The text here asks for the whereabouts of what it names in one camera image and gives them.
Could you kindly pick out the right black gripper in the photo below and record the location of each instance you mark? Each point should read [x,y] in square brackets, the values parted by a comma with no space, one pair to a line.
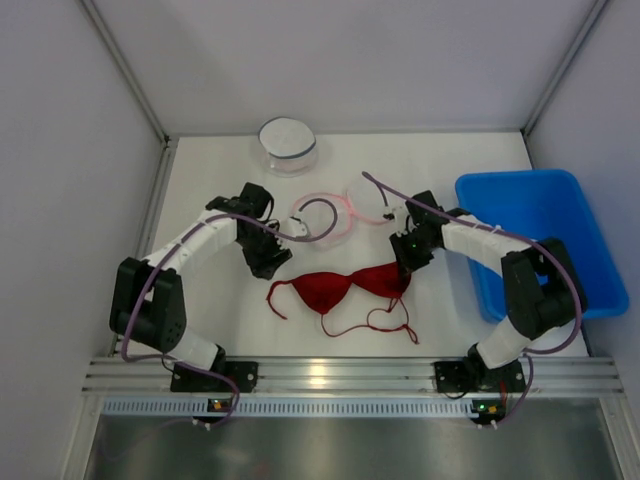
[403,258]

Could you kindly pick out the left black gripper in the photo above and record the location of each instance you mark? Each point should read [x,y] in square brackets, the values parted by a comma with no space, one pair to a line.
[267,257]

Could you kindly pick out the red bra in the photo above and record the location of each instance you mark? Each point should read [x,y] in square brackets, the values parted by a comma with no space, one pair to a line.
[323,291]

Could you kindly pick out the pink trimmed mesh laundry bag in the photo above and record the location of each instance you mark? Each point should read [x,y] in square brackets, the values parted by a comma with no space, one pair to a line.
[361,202]

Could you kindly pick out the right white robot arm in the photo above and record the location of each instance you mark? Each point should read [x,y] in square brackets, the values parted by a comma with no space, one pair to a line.
[541,288]

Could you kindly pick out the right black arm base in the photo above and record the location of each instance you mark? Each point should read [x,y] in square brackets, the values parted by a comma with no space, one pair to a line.
[456,378]

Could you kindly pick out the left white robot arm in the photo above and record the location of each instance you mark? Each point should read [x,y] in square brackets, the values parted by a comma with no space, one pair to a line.
[148,303]

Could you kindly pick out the blue plastic bin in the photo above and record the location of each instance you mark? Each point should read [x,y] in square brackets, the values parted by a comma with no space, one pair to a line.
[550,203]

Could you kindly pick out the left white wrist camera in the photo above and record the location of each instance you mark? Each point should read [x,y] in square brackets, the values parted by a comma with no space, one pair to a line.
[296,228]

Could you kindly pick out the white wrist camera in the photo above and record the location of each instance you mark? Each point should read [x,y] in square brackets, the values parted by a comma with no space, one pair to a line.
[296,228]
[400,218]

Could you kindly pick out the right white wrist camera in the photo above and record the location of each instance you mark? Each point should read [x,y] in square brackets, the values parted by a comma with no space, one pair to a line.
[400,218]

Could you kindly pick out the slotted grey cable duct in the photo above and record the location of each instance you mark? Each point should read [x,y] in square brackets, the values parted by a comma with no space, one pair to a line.
[301,407]

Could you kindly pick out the left aluminium frame post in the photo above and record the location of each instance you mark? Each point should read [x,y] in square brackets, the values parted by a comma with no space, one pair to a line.
[108,40]

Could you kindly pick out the aluminium frame post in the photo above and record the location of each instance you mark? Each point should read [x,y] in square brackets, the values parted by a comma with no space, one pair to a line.
[578,40]
[108,40]

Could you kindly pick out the right aluminium frame post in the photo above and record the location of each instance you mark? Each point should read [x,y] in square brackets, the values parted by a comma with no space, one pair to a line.
[578,40]

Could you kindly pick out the aluminium front rail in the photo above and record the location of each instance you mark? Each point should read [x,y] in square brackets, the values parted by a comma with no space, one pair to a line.
[554,377]

